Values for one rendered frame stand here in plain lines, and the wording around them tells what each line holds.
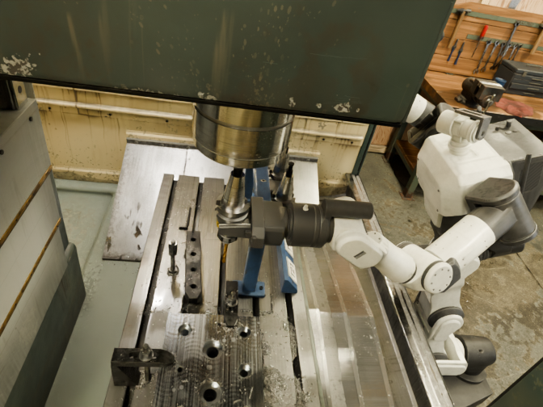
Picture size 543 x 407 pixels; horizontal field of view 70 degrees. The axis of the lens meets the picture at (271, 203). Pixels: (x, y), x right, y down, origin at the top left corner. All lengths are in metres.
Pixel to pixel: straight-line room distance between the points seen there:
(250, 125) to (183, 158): 1.29
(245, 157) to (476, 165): 0.77
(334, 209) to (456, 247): 0.37
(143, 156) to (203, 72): 1.39
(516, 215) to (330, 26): 0.77
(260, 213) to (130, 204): 1.05
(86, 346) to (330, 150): 1.29
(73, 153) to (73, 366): 0.99
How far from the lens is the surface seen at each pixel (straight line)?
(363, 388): 1.34
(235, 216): 0.71
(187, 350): 0.97
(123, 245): 1.66
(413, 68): 0.51
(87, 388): 1.38
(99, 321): 1.49
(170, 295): 1.17
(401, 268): 0.90
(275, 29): 0.46
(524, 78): 3.78
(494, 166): 1.20
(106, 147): 1.95
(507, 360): 2.73
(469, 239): 1.03
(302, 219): 0.74
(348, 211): 0.75
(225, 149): 0.58
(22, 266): 1.01
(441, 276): 0.96
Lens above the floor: 1.83
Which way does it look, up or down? 38 degrees down
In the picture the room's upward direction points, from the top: 12 degrees clockwise
